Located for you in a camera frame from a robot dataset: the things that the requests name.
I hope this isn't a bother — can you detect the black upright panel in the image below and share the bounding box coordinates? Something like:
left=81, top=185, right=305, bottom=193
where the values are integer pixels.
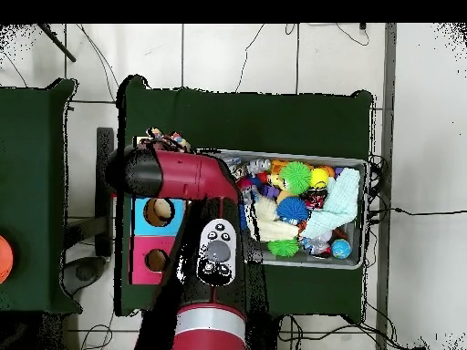
left=95, top=127, right=115, bottom=257

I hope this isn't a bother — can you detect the black rod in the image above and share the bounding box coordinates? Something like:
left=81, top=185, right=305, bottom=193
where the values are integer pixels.
left=36, top=23, right=78, bottom=63

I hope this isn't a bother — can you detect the cream knitted cloth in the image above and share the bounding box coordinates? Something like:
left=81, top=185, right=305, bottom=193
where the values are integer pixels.
left=247, top=198, right=301, bottom=242

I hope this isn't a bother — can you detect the blue spiky rubber ball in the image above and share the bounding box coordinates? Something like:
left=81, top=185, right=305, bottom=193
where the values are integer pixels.
left=275, top=195, right=311, bottom=224

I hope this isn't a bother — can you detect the large orange ball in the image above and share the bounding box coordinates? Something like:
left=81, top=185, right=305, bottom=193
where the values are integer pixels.
left=0, top=234, right=15, bottom=285

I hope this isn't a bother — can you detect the silver mesh bin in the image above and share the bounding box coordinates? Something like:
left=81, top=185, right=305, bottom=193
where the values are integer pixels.
left=203, top=148, right=369, bottom=271

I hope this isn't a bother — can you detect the light blue cloth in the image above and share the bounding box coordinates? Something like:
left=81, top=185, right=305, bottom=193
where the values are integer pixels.
left=299, top=167, right=362, bottom=241

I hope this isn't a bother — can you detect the dark green table cloth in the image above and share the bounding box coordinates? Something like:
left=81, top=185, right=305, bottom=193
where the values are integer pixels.
left=0, top=77, right=83, bottom=315
left=115, top=74, right=374, bottom=322

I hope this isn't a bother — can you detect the yellow smooth ball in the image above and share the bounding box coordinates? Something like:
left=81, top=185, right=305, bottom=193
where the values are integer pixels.
left=309, top=167, right=330, bottom=190

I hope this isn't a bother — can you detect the green spiky rubber ball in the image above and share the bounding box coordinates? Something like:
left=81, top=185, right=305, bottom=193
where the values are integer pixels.
left=266, top=237, right=301, bottom=258
left=278, top=160, right=314, bottom=196

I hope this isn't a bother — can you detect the wooden box with three holes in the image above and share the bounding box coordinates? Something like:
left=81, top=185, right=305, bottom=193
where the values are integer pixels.
left=128, top=136, right=192, bottom=286

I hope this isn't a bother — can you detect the dark grey stand base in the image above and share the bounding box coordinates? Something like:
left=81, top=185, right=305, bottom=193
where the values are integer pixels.
left=60, top=255, right=108, bottom=297

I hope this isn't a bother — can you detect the blue globe ball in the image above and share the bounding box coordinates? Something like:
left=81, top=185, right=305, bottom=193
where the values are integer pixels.
left=330, top=238, right=352, bottom=260

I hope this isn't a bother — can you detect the black cable with plug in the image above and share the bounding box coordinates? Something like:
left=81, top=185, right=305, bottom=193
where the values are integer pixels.
left=389, top=206, right=467, bottom=217

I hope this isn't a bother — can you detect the colourful braided rope toy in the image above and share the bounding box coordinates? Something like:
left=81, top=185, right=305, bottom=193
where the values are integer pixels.
left=144, top=127, right=192, bottom=153

